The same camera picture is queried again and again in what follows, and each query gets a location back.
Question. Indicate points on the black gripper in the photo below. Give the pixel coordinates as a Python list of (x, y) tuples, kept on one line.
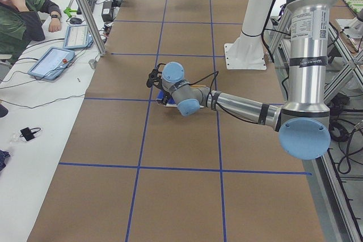
[(165, 93)]

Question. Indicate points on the blue microfiber towel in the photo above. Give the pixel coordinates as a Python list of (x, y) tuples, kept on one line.
[(159, 97)]

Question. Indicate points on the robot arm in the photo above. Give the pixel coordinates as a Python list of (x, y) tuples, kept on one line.
[(302, 122)]

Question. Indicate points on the left wooden rack rod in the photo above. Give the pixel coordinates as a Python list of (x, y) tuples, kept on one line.
[(198, 86)]

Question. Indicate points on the black power adapter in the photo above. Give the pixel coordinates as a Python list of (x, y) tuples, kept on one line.
[(107, 11)]

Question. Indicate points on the black computer mouse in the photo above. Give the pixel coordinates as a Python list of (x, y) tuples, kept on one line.
[(75, 20)]

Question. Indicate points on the green toy object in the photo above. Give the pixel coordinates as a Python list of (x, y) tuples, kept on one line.
[(69, 11)]

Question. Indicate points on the far blue teach pendant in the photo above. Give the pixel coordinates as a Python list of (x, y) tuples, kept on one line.
[(77, 37)]

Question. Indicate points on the blue teach pendant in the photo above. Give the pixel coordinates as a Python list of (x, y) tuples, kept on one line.
[(51, 64), (77, 37)]

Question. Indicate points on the near blue teach pendant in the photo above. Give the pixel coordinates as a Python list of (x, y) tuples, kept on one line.
[(51, 64)]

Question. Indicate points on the small black dongle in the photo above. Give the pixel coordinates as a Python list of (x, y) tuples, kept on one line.
[(29, 133)]

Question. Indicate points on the person in green shirt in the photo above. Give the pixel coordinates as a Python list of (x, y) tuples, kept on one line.
[(21, 24)]

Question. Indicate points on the dark blue cloth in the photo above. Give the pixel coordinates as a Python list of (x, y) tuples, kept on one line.
[(3, 156)]

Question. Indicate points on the aluminium frame post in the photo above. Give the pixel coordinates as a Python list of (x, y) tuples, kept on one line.
[(88, 16)]

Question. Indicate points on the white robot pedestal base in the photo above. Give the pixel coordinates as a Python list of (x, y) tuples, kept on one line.
[(246, 52)]

